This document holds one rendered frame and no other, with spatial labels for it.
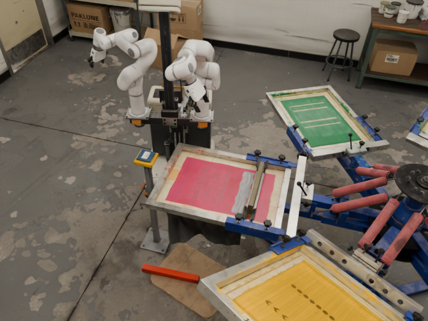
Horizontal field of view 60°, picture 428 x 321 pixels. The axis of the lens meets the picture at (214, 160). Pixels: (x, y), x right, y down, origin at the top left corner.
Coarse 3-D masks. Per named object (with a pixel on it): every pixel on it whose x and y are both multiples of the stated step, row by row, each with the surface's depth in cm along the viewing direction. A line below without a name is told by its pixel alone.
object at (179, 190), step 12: (180, 180) 237; (192, 180) 237; (180, 192) 229; (228, 192) 230; (192, 204) 223; (204, 204) 223; (216, 204) 223; (228, 204) 223; (264, 204) 224; (264, 216) 218
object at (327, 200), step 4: (316, 196) 218; (320, 196) 218; (324, 196) 218; (328, 196) 219; (312, 200) 216; (316, 200) 216; (320, 200) 216; (324, 200) 216; (328, 200) 216; (320, 204) 217; (324, 204) 216; (328, 204) 215; (324, 208) 218; (328, 208) 217
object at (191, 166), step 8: (192, 160) 251; (200, 160) 251; (184, 168) 245; (192, 168) 246; (216, 168) 246; (224, 168) 246; (232, 168) 246; (240, 168) 247; (184, 176) 240; (192, 176) 240; (232, 176) 241; (240, 176) 241; (264, 176) 242; (272, 176) 242; (232, 184) 236; (264, 184) 236; (272, 184) 237; (264, 192) 231
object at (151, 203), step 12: (180, 144) 258; (216, 156) 253; (228, 156) 250; (240, 156) 250; (168, 168) 240; (276, 168) 246; (288, 168) 243; (288, 180) 235; (156, 192) 224; (156, 204) 217; (168, 204) 218; (192, 216) 213; (204, 216) 212; (216, 216) 212; (276, 216) 213
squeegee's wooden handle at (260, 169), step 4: (260, 164) 234; (260, 168) 232; (260, 172) 229; (256, 176) 227; (260, 176) 227; (256, 180) 224; (256, 184) 222; (256, 188) 219; (252, 192) 217; (256, 192) 217; (252, 196) 215; (256, 196) 221; (252, 200) 212; (248, 204) 210; (252, 204) 210; (248, 208) 211; (252, 208) 211; (248, 212) 214; (252, 212) 215
